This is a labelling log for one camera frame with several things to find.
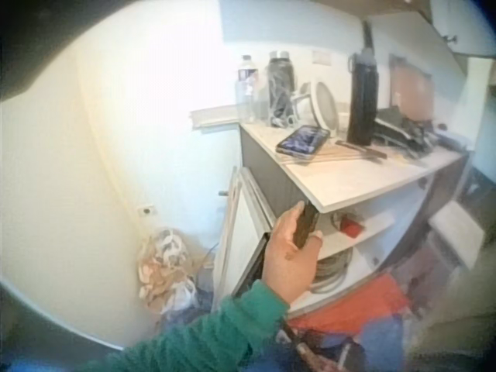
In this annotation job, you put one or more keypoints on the person's left hand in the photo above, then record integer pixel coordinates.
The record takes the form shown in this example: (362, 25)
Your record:
(286, 255)

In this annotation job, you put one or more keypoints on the black rectangular device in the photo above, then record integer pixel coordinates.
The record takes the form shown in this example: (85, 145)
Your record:
(307, 224)

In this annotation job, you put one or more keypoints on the white cabinet door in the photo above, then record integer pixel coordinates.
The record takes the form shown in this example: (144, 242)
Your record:
(242, 228)

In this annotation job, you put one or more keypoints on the small red box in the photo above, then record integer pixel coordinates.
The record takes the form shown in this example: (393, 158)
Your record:
(352, 228)

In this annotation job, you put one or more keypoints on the red and blue cloth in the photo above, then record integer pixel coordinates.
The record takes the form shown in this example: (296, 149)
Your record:
(348, 314)

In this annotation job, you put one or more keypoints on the wooden sticks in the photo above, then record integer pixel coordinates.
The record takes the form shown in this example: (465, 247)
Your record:
(329, 156)

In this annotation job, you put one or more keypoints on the white counter cabinet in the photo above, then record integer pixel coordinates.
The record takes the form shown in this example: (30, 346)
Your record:
(372, 182)

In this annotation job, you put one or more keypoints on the black smartphone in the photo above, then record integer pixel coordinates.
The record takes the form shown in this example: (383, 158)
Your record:
(303, 140)

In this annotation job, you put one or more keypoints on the heap of plastic bags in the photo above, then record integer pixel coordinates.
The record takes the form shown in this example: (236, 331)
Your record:
(166, 271)

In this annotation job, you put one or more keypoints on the white open drawer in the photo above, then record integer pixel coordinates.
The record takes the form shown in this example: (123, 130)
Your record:
(454, 234)

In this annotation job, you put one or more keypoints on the clear plastic water bottle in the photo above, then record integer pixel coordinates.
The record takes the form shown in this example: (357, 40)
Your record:
(246, 90)

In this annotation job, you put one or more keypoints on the heap of black tools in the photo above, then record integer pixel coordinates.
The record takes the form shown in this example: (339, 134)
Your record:
(403, 129)

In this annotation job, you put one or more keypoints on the tall black thermos bottle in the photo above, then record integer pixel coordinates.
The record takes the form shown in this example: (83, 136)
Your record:
(362, 100)

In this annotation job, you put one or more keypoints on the brown board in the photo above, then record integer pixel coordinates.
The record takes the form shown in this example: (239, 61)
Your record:
(413, 87)

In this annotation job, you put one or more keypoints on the white wall socket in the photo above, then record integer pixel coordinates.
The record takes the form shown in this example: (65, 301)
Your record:
(147, 211)

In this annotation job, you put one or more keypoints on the white window ledge rail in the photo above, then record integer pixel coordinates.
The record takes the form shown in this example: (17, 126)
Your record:
(214, 116)

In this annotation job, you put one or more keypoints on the white wall cupboard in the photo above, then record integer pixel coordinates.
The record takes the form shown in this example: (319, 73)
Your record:
(461, 23)

